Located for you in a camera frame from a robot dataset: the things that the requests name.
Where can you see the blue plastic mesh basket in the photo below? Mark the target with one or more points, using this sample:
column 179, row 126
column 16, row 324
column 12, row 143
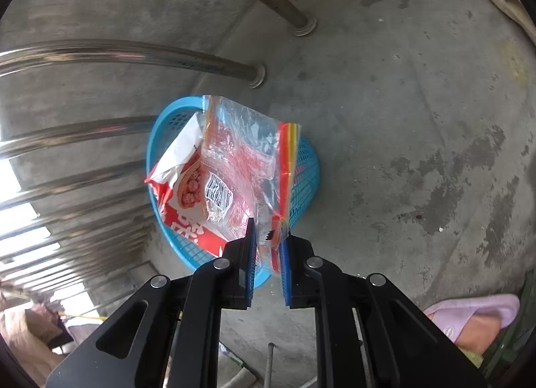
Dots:
column 303, row 187

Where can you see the beige quilted jacket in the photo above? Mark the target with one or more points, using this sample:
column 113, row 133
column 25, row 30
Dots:
column 25, row 337

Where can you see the person's foot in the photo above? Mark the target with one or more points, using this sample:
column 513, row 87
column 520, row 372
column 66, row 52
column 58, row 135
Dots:
column 481, row 331

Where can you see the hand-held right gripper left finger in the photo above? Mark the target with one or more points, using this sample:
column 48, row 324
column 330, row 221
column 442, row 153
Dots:
column 250, row 262

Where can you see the clear zip bag red print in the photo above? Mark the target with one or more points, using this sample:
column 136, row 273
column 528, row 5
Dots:
column 247, row 153

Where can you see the steel balcony railing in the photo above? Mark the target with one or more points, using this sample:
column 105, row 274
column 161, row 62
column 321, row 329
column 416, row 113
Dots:
column 125, row 51

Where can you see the pink slipper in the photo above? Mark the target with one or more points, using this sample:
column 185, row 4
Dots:
column 481, row 306

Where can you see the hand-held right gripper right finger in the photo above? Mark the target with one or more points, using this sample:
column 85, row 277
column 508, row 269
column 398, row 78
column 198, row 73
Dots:
column 286, row 275

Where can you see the grey metal rod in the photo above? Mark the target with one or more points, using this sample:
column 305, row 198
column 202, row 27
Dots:
column 271, row 365

